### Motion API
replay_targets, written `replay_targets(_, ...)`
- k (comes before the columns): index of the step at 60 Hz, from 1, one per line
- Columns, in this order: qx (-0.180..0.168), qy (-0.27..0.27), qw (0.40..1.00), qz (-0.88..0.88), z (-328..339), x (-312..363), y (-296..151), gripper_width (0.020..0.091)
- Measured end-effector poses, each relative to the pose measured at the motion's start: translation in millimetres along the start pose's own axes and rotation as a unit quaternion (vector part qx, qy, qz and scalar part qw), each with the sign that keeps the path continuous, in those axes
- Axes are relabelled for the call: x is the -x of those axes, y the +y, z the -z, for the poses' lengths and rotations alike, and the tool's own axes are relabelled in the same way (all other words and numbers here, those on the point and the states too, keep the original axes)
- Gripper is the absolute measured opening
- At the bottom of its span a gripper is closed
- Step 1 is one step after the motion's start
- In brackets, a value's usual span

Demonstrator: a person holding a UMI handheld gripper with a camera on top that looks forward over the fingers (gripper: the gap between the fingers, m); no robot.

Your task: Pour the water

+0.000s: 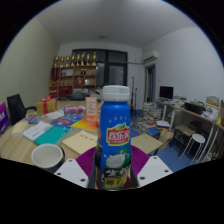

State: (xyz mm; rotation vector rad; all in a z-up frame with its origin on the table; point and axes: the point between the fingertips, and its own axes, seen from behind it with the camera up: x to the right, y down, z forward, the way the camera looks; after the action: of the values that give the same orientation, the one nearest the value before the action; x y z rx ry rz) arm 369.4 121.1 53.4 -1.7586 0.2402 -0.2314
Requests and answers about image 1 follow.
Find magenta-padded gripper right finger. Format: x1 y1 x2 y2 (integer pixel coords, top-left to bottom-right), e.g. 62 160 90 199
129 144 175 189

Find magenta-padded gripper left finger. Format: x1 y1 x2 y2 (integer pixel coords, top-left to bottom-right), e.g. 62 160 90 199
54 145 99 190

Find blue drink bottle white cap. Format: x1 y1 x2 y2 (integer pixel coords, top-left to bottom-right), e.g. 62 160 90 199
95 85 132 191

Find square wooden stool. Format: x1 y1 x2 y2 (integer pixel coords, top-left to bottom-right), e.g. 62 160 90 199
130 133 164 156

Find black mug white inside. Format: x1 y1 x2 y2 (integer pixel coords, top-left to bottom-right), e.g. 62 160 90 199
30 143 65 174

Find beige paper envelope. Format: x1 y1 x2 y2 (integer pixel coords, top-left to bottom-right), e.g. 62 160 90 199
61 129 99 156

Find brown cardboard box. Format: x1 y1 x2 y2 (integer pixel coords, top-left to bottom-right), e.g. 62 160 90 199
159 129 174 148

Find teal book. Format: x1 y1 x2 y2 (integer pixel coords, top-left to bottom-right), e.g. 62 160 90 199
33 125 71 146

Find orange booklet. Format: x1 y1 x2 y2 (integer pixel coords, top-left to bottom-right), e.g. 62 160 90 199
70 115 101 131

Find white round stool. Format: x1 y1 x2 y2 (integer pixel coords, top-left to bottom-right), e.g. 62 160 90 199
180 133 207 164

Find white booklet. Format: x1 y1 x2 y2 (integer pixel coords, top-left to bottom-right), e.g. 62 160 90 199
22 120 54 142

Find piles of books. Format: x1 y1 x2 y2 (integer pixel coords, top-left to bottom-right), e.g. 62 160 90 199
136 103 171 136

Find pink package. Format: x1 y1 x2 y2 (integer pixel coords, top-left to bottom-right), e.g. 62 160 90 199
63 105 86 115

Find long wooden side desk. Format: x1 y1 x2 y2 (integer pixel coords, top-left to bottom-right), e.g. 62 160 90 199
154 99 224 161

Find small kraft cardboard box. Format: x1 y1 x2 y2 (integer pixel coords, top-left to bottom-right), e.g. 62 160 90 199
85 96 98 117

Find beige notebook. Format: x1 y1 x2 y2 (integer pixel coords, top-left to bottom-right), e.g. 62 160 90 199
11 119 29 136

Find yellow gift box red ribbon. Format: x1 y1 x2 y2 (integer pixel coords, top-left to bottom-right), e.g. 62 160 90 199
36 96 58 115

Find black computer monitor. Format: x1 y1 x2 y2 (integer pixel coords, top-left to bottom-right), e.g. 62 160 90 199
159 85 175 100

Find black office chair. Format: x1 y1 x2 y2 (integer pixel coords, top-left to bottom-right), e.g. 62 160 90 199
6 93 38 126

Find wooden shelf unit with trophies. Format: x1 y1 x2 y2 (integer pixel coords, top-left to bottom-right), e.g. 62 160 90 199
48 51 98 99

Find dark glass double door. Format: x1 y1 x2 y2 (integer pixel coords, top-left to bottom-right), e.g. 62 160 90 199
71 49 129 99

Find white wall air conditioner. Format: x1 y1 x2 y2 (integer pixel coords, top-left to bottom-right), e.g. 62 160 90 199
142 50 159 64

